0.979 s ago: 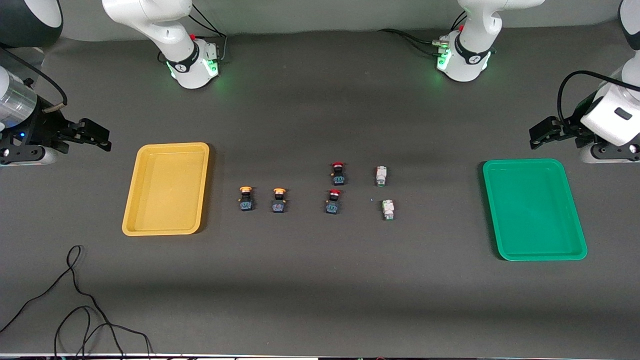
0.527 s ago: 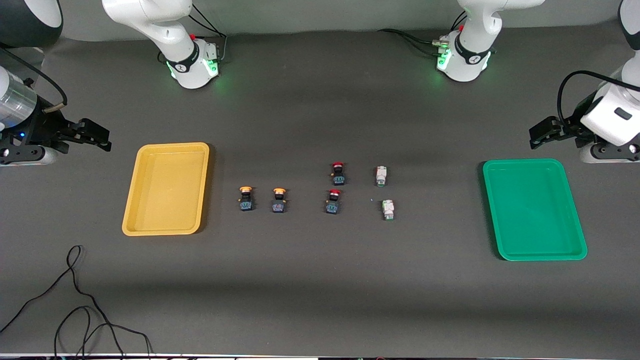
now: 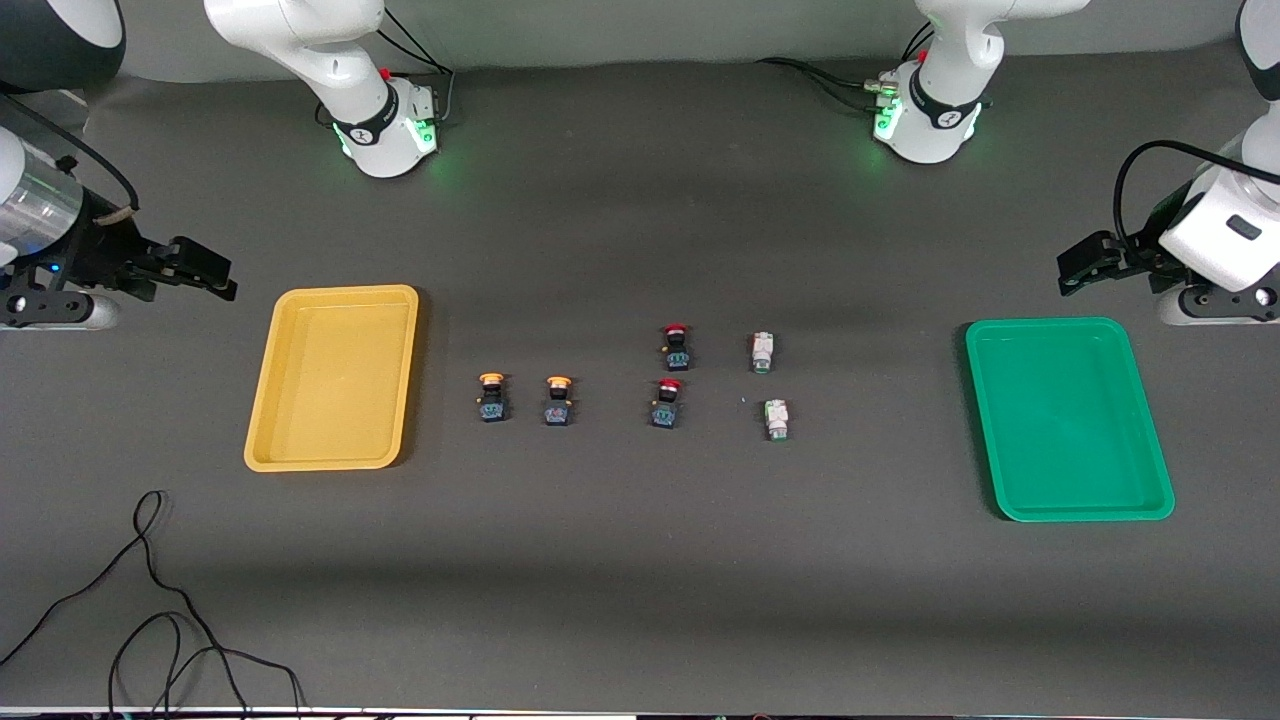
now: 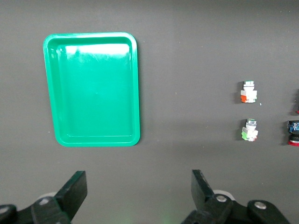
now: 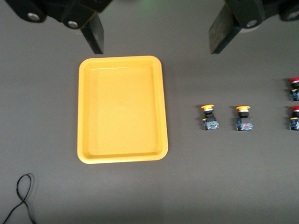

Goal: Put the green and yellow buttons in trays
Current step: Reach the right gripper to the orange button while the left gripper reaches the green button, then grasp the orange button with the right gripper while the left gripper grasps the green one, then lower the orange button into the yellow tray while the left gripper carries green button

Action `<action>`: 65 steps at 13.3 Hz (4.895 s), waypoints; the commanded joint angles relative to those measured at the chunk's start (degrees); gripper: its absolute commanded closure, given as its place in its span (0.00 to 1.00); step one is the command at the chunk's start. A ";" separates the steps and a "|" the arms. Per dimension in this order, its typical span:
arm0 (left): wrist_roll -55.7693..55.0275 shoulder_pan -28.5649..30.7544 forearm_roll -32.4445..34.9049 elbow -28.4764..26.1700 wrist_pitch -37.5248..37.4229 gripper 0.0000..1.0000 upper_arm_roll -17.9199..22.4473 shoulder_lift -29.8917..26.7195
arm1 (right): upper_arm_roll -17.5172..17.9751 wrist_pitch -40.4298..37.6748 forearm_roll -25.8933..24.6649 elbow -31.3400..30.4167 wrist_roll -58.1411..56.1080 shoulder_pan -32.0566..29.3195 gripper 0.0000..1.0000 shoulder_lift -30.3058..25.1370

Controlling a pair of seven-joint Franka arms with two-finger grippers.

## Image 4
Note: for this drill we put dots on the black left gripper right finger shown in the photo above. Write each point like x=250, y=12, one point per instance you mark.
x=203, y=196

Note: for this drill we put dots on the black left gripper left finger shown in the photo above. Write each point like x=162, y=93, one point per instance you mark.
x=72, y=193

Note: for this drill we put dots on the white orange-marked switch block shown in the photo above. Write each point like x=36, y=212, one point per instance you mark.
x=250, y=131

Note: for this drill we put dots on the green-capped white push button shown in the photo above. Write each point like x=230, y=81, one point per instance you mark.
x=248, y=92

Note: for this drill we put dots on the green plastic tray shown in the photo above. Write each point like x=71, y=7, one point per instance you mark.
x=93, y=93

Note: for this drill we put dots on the red-capped black push button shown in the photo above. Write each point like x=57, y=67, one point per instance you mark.
x=297, y=102
x=294, y=133

